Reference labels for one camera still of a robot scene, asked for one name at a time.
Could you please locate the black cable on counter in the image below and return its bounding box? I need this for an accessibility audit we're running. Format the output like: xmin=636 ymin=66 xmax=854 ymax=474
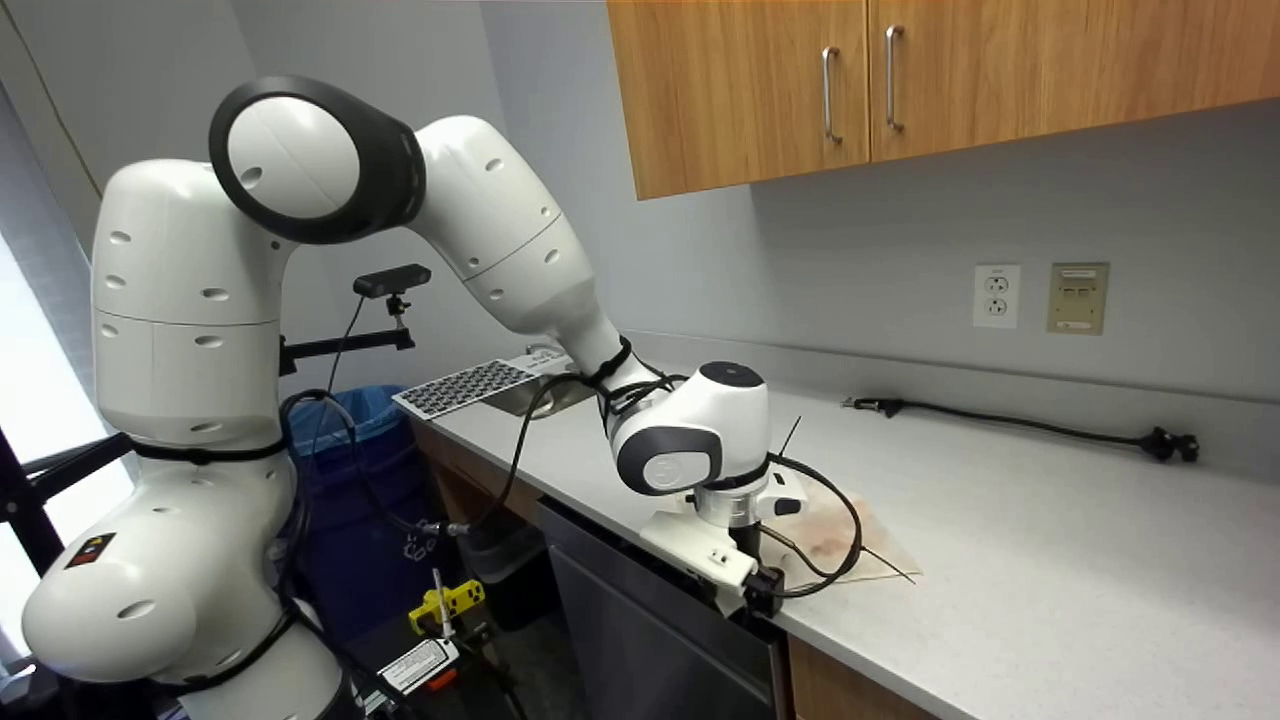
xmin=844 ymin=391 xmax=1203 ymax=469

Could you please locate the silver cabinet handle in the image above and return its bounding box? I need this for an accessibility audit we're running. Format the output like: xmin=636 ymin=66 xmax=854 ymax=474
xmin=822 ymin=46 xmax=844 ymax=144
xmin=883 ymin=23 xmax=904 ymax=134

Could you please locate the stained beige towel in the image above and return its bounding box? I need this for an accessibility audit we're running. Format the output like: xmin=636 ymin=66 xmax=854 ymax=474
xmin=762 ymin=500 xmax=922 ymax=591

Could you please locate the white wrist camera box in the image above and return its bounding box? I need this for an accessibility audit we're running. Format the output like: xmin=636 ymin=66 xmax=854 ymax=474
xmin=641 ymin=477 xmax=804 ymax=615

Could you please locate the left silver cabinet handle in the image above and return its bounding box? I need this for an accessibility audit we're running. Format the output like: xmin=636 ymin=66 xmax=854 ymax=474
xmin=822 ymin=46 xmax=844 ymax=144

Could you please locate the metal sink grate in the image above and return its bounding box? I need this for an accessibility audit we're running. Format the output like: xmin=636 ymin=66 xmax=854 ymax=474
xmin=398 ymin=350 xmax=572 ymax=422

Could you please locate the blue recycling bin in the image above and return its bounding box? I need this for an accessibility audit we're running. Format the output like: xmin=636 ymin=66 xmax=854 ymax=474
xmin=286 ymin=383 xmax=436 ymax=643

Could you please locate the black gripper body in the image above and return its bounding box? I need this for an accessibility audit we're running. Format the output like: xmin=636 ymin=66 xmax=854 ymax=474
xmin=744 ymin=570 xmax=783 ymax=622

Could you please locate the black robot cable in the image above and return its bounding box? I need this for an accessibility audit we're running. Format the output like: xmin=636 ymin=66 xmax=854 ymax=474
xmin=493 ymin=371 xmax=867 ymax=600

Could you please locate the stainless dishwasher front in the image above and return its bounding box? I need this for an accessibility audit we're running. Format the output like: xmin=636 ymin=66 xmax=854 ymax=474
xmin=545 ymin=500 xmax=790 ymax=720

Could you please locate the white wall outlet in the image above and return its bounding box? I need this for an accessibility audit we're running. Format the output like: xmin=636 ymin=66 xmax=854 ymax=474
xmin=972 ymin=264 xmax=1022 ymax=333

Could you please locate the right silver cabinet handle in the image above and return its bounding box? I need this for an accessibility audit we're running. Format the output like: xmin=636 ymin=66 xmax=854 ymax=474
xmin=883 ymin=23 xmax=904 ymax=134

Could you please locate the wooden upper cabinet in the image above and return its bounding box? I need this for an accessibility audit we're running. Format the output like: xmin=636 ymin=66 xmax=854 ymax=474
xmin=608 ymin=0 xmax=1280 ymax=200

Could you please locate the yellow tool on floor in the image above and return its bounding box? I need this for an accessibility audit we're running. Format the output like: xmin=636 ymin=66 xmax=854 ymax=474
xmin=409 ymin=576 xmax=489 ymax=637

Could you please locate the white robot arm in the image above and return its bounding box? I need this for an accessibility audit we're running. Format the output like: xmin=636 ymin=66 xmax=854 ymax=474
xmin=20 ymin=75 xmax=777 ymax=720

